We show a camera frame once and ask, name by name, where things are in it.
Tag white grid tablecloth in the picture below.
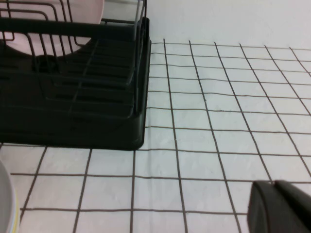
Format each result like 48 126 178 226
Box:
0 38 311 233

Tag black dish drying rack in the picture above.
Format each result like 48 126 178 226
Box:
0 17 152 151

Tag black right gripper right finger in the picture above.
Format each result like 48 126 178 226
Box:
274 179 311 233

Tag black wire dish rack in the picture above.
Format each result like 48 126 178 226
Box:
0 0 149 131

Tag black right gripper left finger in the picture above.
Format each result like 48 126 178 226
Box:
247 181 292 233

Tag yellow round plate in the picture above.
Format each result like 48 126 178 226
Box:
9 191 20 233

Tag pink round plate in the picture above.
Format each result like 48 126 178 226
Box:
0 0 105 58

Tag grey round plate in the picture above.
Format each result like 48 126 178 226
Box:
0 160 17 233

